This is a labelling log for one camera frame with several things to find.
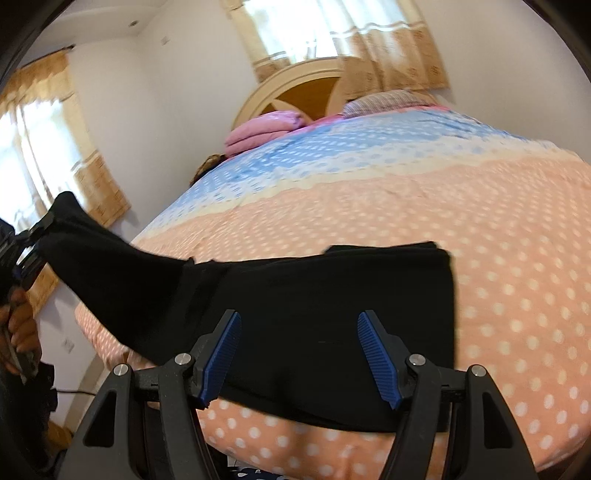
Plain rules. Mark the beige side window curtain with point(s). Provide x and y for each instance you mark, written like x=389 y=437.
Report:
x=46 y=148

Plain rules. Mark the person's left hand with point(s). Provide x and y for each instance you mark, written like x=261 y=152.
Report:
x=17 y=318

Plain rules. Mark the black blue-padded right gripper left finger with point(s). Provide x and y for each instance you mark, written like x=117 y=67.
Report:
x=111 y=441

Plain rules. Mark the cream wooden headboard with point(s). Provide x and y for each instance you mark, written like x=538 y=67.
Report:
x=314 y=88

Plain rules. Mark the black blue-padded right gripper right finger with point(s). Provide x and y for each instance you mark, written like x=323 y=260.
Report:
x=485 y=441

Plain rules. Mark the beige patterned window curtain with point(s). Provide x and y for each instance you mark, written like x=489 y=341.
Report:
x=379 y=45

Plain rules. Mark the folded pink blanket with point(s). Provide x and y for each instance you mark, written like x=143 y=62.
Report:
x=262 y=130

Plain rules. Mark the black pants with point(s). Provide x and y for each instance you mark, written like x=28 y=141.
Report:
x=299 y=357

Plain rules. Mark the brown fuzzy item beside bed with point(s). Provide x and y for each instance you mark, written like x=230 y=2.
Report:
x=210 y=163

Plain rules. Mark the peach blue patterned bedspread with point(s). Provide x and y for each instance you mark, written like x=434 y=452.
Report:
x=514 y=213

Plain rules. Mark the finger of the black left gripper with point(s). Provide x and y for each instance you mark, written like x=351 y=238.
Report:
x=29 y=263

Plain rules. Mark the plaid pillow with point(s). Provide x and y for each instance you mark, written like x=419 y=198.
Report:
x=386 y=101

